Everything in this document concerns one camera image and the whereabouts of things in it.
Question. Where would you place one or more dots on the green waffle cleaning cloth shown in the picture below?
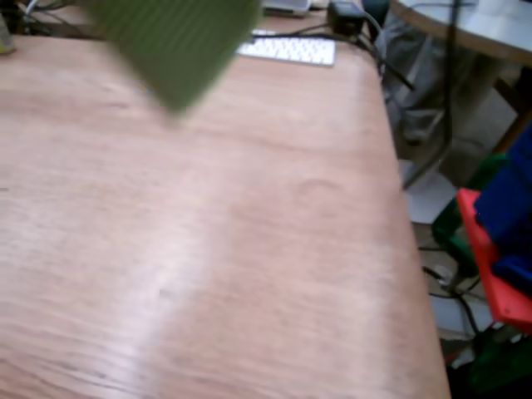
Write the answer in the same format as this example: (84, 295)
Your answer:
(178, 50)

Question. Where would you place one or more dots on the blue and red robot arm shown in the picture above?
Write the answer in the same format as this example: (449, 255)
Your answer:
(507, 208)

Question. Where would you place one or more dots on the white computer keyboard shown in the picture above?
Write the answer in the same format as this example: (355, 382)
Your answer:
(291, 50)

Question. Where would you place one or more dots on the black power adapter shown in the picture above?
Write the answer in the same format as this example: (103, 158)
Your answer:
(345, 16)

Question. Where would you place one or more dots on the white floor box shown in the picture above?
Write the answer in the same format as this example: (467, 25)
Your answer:
(446, 318)

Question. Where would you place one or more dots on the grey round table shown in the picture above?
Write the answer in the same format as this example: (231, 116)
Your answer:
(490, 29)

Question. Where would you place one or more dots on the small yellowish container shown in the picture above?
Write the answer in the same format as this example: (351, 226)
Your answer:
(6, 41)

